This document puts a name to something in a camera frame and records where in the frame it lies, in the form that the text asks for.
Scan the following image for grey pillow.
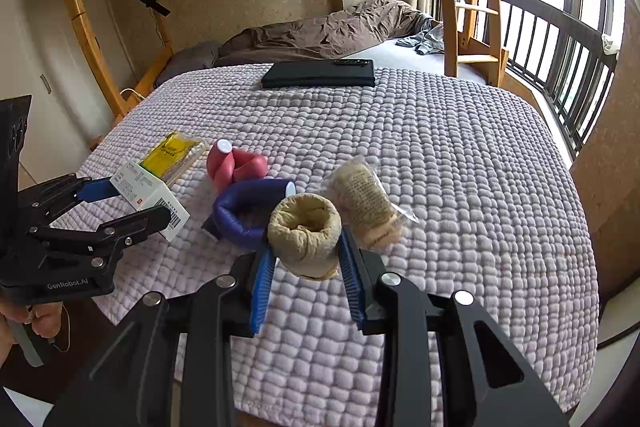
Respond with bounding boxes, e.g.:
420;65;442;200
154;40;220;89

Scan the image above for brown rumpled duvet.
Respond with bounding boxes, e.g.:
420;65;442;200
215;0;428;67

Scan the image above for clear bag of beige twine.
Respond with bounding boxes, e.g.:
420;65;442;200
321;156;419;253

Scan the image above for red knotted foam tube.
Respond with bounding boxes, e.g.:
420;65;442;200
206;139;269;194

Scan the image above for yellow snack packet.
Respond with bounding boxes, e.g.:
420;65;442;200
140;131;206;187

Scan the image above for grey crumpled clothing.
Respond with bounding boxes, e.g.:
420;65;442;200
395;23;445;55

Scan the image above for black flat box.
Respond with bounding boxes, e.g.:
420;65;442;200
262;60;375;89

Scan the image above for black remote control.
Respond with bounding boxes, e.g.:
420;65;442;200
332;58;373;68

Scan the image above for dark balcony railing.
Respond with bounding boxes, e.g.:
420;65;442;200
501;0;617;157

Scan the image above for person's left hand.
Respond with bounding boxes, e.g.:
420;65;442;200
0;298;63;365

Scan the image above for white medicine box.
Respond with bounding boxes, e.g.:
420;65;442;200
110;161;190;242

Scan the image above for beige sock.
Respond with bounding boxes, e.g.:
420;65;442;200
267;193;342;281

